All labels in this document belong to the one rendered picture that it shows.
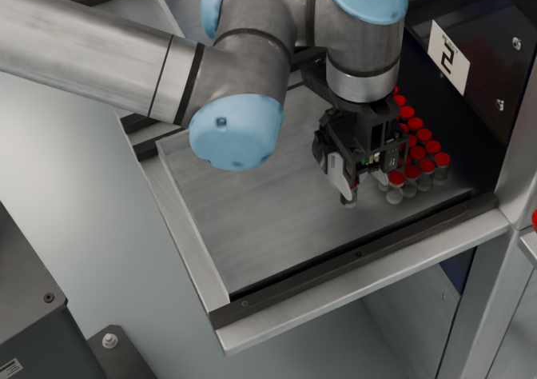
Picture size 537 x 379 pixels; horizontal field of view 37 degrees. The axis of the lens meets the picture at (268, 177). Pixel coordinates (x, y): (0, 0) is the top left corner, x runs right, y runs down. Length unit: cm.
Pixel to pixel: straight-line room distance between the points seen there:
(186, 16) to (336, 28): 59
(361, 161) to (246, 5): 25
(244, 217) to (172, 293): 98
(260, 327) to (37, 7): 48
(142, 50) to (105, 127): 170
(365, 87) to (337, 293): 30
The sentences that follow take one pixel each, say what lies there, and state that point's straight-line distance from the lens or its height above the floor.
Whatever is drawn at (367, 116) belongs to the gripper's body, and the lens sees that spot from 83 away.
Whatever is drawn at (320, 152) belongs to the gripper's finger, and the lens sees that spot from 94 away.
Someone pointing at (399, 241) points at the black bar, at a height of 90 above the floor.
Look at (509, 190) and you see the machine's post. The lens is 104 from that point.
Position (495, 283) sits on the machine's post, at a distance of 119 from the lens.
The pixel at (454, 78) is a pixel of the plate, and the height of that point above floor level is 100.
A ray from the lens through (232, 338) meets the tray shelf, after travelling 98.
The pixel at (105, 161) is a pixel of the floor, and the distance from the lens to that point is 229.
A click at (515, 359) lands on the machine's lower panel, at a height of 34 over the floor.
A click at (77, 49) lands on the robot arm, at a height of 131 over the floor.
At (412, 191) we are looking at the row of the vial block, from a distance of 106.
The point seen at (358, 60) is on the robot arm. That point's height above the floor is 120.
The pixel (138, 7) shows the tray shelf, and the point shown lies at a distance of 135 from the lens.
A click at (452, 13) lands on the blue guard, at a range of 101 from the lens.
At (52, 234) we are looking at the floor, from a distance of 219.
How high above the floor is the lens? 176
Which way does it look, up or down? 54 degrees down
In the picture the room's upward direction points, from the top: 5 degrees counter-clockwise
